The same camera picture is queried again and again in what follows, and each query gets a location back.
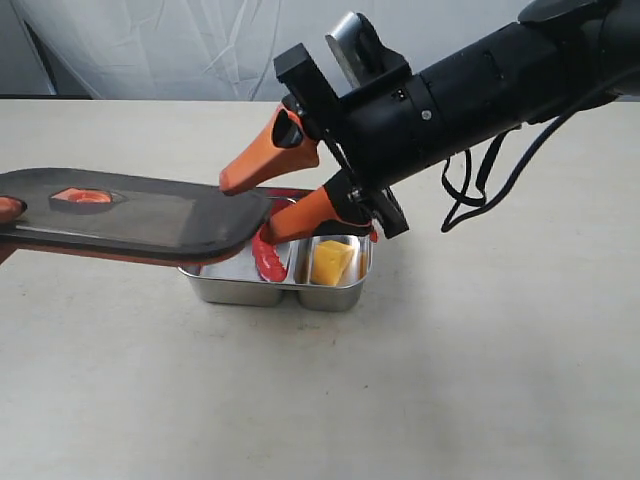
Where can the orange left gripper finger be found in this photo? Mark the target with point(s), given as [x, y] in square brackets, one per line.
[11, 209]

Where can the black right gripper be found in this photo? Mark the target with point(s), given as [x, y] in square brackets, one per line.
[376, 134]

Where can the dark transparent box lid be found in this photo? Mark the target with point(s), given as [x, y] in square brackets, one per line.
[129, 218]

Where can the yellow toy cheese wedge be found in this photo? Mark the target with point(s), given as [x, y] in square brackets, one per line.
[330, 261]

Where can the red toy sausage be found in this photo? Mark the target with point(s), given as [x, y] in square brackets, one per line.
[267, 262]

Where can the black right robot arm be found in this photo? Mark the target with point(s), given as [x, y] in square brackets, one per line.
[558, 58]

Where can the stainless steel lunch box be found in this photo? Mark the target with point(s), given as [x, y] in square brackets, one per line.
[237, 282]

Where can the white backdrop cloth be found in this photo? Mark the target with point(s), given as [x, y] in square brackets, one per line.
[212, 50]

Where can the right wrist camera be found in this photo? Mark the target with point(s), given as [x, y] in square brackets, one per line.
[361, 55]

